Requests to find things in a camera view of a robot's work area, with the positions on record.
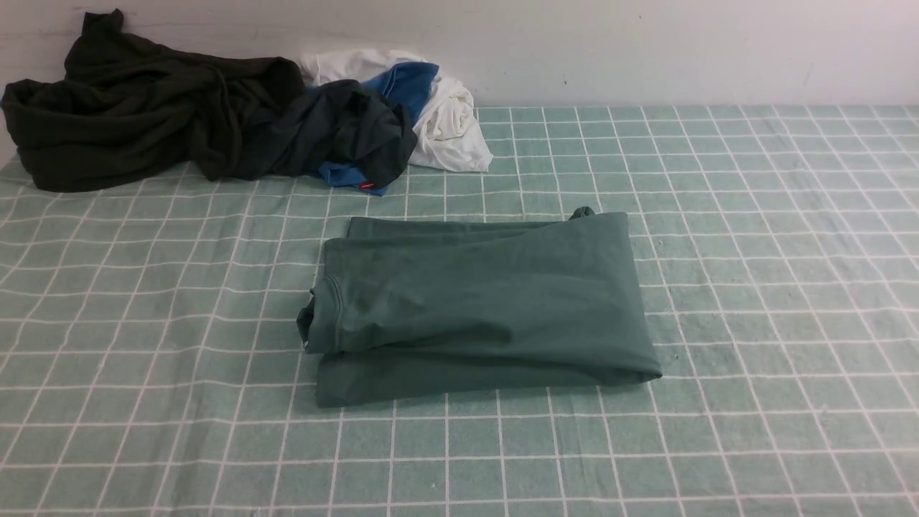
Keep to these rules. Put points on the green long-sleeve shirt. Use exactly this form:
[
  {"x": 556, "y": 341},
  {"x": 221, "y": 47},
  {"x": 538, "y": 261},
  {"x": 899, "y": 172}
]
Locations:
[{"x": 412, "y": 309}]

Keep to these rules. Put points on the white crumpled garment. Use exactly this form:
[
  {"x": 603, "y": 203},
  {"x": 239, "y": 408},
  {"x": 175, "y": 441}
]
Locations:
[{"x": 449, "y": 135}]

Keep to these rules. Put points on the dark navy crumpled garment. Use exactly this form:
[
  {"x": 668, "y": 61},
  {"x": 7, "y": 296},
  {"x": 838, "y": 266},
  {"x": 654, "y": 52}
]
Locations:
[{"x": 342, "y": 131}]

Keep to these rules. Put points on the blue crumpled garment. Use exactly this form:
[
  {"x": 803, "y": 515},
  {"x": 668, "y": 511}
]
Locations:
[{"x": 399, "y": 94}]

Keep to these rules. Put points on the green checkered tablecloth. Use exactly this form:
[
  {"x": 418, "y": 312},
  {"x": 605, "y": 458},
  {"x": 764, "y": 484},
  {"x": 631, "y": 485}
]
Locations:
[{"x": 151, "y": 365}]

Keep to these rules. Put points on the dark olive crumpled garment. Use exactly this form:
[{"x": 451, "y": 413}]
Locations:
[{"x": 129, "y": 108}]

